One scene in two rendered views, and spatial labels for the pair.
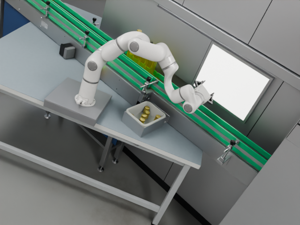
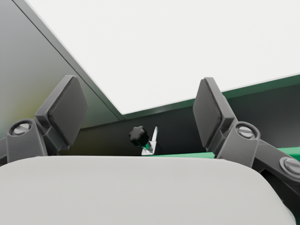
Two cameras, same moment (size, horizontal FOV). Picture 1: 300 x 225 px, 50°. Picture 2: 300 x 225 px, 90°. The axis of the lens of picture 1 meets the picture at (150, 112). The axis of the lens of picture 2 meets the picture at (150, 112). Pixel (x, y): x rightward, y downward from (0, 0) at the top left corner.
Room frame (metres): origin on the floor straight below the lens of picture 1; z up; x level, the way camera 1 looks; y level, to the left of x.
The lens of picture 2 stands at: (1.64, -0.28, 1.15)
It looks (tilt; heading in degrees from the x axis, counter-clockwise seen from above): 36 degrees down; 6
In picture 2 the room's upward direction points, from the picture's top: 34 degrees counter-clockwise
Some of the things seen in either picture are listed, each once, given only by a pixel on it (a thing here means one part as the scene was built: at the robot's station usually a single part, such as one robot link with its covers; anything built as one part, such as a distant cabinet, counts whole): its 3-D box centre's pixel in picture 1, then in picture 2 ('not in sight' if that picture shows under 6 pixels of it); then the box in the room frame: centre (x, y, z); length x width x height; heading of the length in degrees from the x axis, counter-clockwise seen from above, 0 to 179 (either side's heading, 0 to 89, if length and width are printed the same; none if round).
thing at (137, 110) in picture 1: (144, 117); not in sight; (1.62, 0.02, 0.80); 0.22 x 0.17 x 0.09; 152
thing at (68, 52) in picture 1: (67, 51); not in sight; (2.04, 0.73, 0.79); 0.08 x 0.08 x 0.08; 62
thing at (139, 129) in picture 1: (146, 117); not in sight; (1.65, 0.01, 0.79); 0.27 x 0.17 x 0.08; 152
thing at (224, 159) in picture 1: (226, 153); not in sight; (1.46, -0.49, 0.90); 0.17 x 0.05 x 0.23; 152
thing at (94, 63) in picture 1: (94, 67); not in sight; (1.58, 0.39, 1.03); 0.13 x 0.10 x 0.16; 0
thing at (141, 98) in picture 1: (145, 96); not in sight; (1.78, 0.07, 0.85); 0.09 x 0.04 x 0.07; 152
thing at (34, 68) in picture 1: (115, 65); not in sight; (2.22, 0.39, 0.73); 1.58 x 1.52 x 0.04; 90
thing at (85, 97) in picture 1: (86, 91); not in sight; (1.55, 0.39, 0.87); 0.16 x 0.13 x 0.15; 177
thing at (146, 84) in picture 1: (148, 85); not in sight; (1.77, 0.07, 0.95); 0.17 x 0.03 x 0.12; 152
